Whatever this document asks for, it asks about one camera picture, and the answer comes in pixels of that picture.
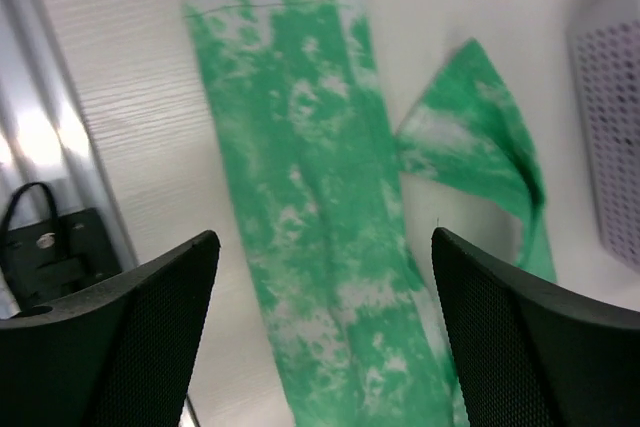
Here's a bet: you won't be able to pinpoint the white perforated laundry basket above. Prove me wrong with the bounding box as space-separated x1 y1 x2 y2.
567 0 639 270

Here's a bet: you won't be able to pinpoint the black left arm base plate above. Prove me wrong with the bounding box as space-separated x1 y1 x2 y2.
1 182 122 311

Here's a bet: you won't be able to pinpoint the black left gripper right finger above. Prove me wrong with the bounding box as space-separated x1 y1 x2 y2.
432 228 639 426

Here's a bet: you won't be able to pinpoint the aluminium mounting rail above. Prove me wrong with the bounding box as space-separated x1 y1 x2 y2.
1 0 138 269

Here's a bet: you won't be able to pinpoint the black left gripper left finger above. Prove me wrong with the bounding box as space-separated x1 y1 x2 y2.
1 230 220 426

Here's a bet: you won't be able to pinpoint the green tie-dye trousers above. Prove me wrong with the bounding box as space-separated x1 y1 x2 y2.
183 0 555 426

